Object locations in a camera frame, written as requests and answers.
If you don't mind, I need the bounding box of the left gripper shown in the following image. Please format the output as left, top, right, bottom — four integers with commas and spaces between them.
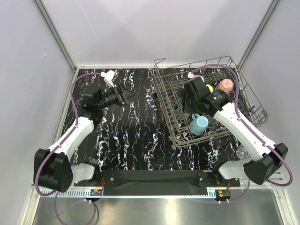
97, 81, 142, 109

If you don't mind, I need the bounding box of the yellow mug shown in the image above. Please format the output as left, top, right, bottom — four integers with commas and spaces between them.
206, 84, 214, 93

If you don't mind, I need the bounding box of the blue mug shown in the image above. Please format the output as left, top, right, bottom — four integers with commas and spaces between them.
189, 113, 209, 135

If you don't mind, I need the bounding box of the pink mug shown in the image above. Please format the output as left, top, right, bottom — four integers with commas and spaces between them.
216, 79, 234, 94

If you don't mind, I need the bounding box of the clear glass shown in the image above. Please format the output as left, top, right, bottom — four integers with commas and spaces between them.
236, 145, 250, 160
174, 106, 190, 120

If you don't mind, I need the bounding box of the clear glass tumbler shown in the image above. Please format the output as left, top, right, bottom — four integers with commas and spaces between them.
208, 118, 221, 130

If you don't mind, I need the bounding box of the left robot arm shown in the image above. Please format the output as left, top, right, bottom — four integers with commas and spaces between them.
33, 83, 141, 193

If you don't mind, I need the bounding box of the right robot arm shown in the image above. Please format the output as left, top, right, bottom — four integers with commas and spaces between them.
181, 77, 288, 186

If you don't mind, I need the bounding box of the black marbled mat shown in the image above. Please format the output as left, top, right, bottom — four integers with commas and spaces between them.
71, 68, 241, 170

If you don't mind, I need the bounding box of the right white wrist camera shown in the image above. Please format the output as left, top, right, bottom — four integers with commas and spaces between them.
187, 72, 205, 82

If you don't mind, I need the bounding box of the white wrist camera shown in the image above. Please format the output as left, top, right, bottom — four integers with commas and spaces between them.
101, 70, 115, 87
187, 72, 205, 82

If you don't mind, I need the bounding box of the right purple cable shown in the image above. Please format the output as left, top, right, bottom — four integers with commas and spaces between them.
188, 63, 293, 187

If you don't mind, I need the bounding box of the purple cable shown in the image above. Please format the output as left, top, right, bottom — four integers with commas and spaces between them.
188, 63, 293, 187
34, 72, 106, 197

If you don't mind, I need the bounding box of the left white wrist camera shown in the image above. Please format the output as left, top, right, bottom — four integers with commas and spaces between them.
101, 70, 115, 87

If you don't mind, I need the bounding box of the grey wire dish rack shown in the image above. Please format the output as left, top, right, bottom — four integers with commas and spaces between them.
153, 56, 269, 148

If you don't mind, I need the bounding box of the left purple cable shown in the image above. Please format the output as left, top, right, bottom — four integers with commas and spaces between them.
34, 72, 106, 197

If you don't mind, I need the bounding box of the left aluminium corner post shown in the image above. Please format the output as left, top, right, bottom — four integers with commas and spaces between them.
33, 0, 77, 72

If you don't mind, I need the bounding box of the aluminium corner post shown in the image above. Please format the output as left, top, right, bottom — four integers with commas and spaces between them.
237, 0, 281, 69
33, 0, 77, 72

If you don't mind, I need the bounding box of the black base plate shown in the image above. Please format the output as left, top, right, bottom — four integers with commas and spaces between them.
99, 170, 240, 188

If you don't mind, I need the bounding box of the aluminium rail front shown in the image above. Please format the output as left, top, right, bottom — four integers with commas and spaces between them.
30, 170, 285, 199

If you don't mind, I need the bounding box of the right aluminium corner post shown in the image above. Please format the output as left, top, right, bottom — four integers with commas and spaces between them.
237, 0, 281, 69

